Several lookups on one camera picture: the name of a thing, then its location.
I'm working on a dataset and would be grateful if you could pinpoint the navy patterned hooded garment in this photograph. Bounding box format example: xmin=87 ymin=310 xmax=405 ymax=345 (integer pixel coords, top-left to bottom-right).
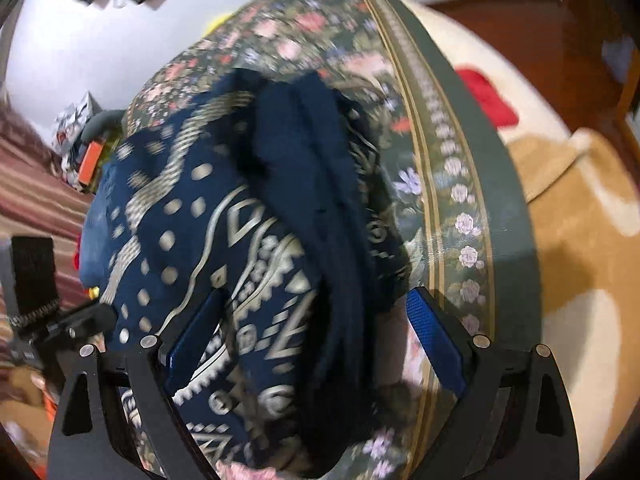
xmin=79 ymin=70 xmax=410 ymax=477

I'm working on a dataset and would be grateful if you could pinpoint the red striped curtain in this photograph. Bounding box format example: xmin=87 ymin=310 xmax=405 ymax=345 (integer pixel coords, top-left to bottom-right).
xmin=1 ymin=103 xmax=91 ymax=309

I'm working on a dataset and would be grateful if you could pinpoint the grey pillow on pile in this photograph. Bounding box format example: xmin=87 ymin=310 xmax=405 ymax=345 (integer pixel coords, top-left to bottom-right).
xmin=80 ymin=110 xmax=125 ymax=145

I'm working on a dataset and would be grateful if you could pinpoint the yellow round object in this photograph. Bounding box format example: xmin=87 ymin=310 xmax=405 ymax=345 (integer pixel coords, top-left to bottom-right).
xmin=203 ymin=12 xmax=233 ymax=37

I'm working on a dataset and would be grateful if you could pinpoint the beige brown blanket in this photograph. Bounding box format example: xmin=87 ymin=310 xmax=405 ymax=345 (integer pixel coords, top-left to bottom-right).
xmin=405 ymin=0 xmax=639 ymax=478

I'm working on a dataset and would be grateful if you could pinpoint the floral green bedspread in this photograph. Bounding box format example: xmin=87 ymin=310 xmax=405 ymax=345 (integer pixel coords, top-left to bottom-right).
xmin=124 ymin=0 xmax=540 ymax=479

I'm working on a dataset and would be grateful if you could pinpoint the orange box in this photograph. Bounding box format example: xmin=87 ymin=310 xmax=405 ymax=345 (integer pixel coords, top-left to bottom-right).
xmin=78 ymin=141 xmax=104 ymax=186

